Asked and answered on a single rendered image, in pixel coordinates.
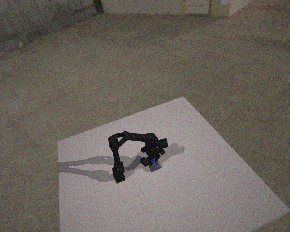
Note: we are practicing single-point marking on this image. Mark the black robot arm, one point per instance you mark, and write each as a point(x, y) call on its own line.
point(151, 144)

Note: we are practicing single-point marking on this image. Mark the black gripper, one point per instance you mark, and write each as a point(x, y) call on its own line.
point(152, 155)

